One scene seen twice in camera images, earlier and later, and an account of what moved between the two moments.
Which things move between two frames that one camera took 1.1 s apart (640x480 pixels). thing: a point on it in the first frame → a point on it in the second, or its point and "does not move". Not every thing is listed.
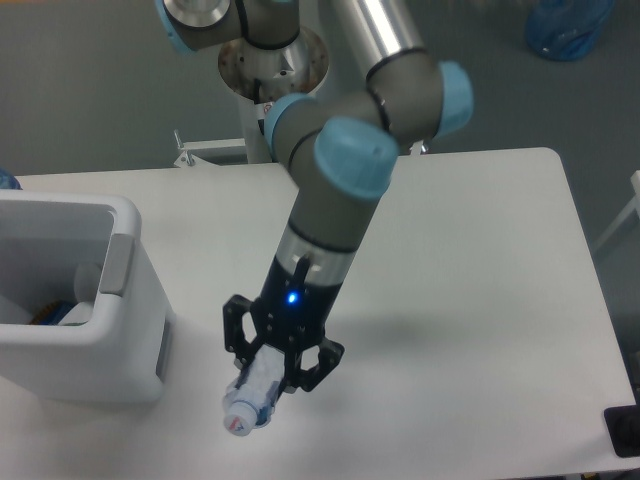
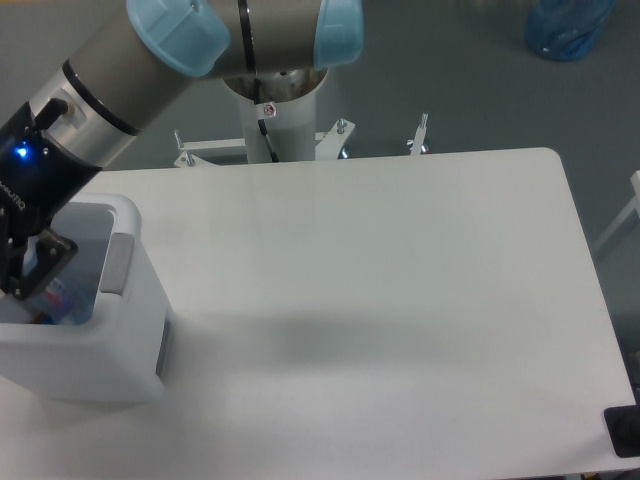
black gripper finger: x=236 y=340 → x=12 y=257
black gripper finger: x=329 y=356 → x=53 y=254
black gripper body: x=293 y=308 → x=38 y=170
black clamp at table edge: x=623 y=428 does not move
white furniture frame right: x=627 y=214 does not move
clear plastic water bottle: x=249 y=402 → x=57 y=304
